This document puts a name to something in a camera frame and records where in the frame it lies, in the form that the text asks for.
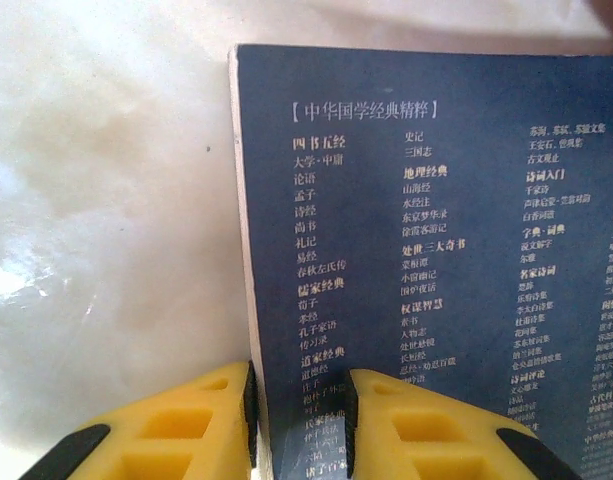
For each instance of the dark blue book with QR codes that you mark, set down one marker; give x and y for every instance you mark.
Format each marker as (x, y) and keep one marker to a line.
(436, 225)

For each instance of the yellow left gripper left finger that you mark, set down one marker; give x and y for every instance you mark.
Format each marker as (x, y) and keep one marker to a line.
(186, 430)

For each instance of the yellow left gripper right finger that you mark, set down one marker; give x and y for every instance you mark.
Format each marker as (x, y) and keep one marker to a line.
(426, 440)

